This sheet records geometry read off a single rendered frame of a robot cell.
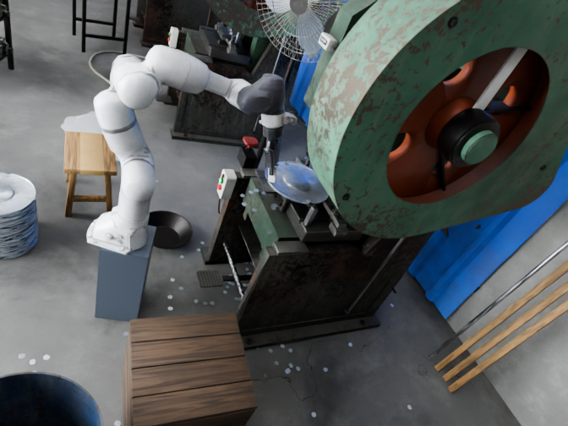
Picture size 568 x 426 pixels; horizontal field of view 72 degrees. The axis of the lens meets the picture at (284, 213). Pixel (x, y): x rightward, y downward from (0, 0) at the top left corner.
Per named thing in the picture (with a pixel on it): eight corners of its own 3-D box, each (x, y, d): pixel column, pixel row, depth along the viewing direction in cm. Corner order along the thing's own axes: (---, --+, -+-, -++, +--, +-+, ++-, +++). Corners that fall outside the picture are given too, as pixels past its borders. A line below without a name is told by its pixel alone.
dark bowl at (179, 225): (139, 258, 206) (139, 249, 201) (133, 219, 225) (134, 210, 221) (194, 255, 220) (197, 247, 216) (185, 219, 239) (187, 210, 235)
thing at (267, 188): (256, 215, 161) (266, 190, 153) (247, 193, 170) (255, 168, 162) (308, 215, 173) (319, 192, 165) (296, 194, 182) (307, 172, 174)
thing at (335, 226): (334, 236, 159) (345, 218, 153) (317, 208, 170) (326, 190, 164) (346, 236, 162) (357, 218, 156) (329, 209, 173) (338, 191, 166)
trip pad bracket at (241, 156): (236, 188, 192) (247, 155, 180) (231, 176, 198) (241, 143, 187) (247, 188, 195) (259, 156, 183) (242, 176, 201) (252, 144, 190)
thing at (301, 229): (301, 242, 159) (306, 232, 155) (265, 173, 188) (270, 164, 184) (358, 240, 173) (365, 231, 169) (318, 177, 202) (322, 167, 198)
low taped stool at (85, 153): (65, 178, 231) (65, 129, 211) (109, 180, 243) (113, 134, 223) (64, 218, 209) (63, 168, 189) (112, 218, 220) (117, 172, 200)
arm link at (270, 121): (257, 112, 141) (257, 127, 143) (289, 117, 137) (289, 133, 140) (270, 103, 150) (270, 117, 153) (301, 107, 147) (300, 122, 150)
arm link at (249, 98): (233, 112, 140) (245, 122, 133) (232, 74, 133) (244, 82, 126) (277, 106, 148) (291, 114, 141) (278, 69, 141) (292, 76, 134)
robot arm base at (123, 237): (80, 247, 145) (81, 220, 136) (95, 214, 159) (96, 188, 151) (143, 257, 151) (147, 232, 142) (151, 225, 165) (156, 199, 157)
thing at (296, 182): (277, 204, 150) (278, 202, 149) (256, 159, 169) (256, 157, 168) (339, 205, 164) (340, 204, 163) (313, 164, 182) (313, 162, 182)
